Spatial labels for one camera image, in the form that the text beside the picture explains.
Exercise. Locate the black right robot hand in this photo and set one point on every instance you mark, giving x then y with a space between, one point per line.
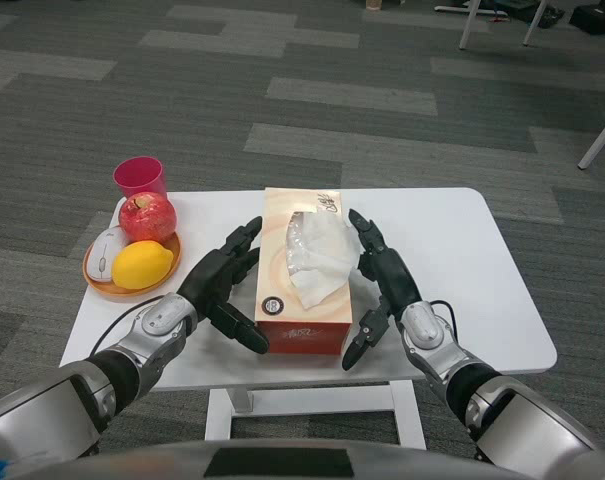
394 277

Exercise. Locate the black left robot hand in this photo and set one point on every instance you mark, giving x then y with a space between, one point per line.
209 280

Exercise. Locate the orange tissue box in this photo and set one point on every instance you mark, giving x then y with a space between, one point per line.
274 280

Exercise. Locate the white tissue sheet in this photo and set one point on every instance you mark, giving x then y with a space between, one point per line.
322 260

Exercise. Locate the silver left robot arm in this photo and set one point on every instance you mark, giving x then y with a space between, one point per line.
142 340

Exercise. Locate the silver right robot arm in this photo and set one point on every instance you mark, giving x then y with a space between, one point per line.
452 360

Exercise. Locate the yellow lemon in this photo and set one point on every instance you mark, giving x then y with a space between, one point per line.
141 264

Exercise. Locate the red apple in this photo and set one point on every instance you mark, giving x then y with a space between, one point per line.
147 217

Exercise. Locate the white computer mouse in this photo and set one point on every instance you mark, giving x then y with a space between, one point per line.
103 255

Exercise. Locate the orange round plate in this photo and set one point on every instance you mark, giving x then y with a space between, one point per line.
99 287

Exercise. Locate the pink plastic cup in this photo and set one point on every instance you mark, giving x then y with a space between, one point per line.
139 177

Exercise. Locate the silver robot chest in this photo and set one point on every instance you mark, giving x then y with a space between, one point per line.
282 462

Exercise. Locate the white desk leg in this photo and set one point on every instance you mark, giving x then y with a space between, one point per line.
468 25
602 135
534 22

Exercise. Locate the beige plastic stool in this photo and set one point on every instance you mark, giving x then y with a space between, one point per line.
373 4

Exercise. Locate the black soft bag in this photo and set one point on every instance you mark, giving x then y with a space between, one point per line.
512 10

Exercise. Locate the black hard case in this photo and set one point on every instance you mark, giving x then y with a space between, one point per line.
597 19

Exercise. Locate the white table base frame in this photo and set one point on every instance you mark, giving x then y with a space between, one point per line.
307 402

